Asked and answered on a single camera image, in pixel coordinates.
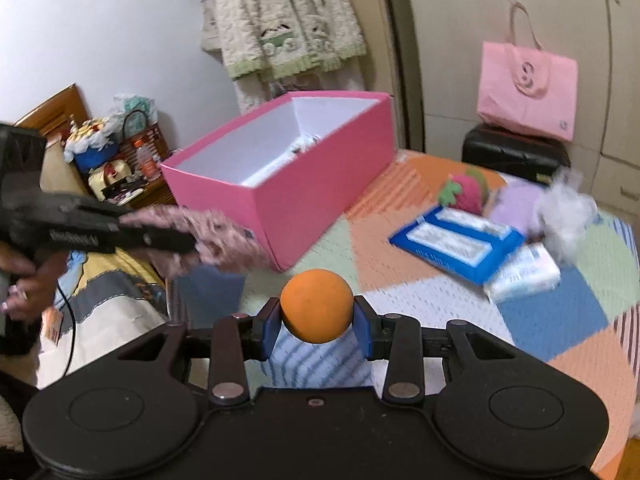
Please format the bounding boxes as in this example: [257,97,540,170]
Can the purple plush toy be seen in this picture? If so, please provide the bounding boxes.
[490,181,548,236]

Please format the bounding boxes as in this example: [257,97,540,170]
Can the pink tote bag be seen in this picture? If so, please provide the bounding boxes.
[476,2,580,142]

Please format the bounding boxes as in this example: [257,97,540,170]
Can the white plastic bag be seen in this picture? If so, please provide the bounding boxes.
[112,93,159,127]

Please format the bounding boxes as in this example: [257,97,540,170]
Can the black cable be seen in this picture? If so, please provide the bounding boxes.
[54,277,77,377]

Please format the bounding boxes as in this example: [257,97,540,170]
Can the plastic bottle orange label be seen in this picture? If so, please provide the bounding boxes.
[137,147,161,179]

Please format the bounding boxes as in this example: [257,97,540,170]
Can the patchwork crochet blanket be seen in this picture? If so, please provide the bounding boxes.
[240,147,640,480]

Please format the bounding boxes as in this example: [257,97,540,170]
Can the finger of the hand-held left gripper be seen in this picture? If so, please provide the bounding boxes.
[116,222,197,257]

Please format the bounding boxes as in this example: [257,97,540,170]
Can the brown checked basket bag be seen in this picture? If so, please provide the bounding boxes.
[118,110,172,182]

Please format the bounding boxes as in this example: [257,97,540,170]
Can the cream fleece pajama pants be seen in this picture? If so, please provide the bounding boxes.
[232,57,367,117]

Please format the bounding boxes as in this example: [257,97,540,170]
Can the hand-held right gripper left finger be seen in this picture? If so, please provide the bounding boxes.
[117,297,282,408]

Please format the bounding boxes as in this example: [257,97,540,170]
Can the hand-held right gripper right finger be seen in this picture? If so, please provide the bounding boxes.
[353,297,517,405]

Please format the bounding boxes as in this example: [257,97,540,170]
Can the white printed packet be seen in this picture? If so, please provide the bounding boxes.
[483,243,562,304]

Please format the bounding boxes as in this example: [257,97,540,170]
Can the cream fleece pajama top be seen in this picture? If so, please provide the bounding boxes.
[206,0,369,82]

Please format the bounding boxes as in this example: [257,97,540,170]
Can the white mesh bath sponge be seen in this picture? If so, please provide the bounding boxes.
[536,169,599,262]

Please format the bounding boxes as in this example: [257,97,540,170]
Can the cream wardrobe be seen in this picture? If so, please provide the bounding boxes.
[400,0,640,213]

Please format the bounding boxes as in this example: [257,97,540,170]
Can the plush dog doll floral dress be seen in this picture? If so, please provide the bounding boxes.
[122,204,272,277]

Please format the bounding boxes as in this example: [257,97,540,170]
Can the person's left hand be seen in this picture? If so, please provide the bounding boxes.
[0,242,68,322]

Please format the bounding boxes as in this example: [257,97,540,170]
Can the orange foam ball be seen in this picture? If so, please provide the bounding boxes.
[280,269,354,345]

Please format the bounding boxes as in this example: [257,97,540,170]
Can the wooden headboard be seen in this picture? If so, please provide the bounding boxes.
[14,83,95,141]

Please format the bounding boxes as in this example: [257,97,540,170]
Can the printed bed sheet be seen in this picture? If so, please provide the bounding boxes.
[37,247,173,388]

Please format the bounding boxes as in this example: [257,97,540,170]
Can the flower bouquet blue wrap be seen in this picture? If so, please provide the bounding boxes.
[63,116,122,174]

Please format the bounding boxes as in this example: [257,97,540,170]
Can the pink cardboard box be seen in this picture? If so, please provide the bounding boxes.
[160,91,393,272]

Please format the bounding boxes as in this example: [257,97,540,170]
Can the pink strawberry plush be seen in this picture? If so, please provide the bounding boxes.
[438,169,490,217]

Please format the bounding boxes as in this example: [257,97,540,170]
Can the blue packet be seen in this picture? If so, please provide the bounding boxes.
[388,205,527,286]

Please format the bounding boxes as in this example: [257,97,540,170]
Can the cream gift box red bow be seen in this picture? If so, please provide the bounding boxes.
[88,159,134,194]

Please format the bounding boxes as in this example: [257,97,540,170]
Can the black suitcase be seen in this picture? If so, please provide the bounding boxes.
[461,124,572,183]

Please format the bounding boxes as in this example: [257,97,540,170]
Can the white red small packet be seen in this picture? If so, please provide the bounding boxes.
[42,306,64,347]

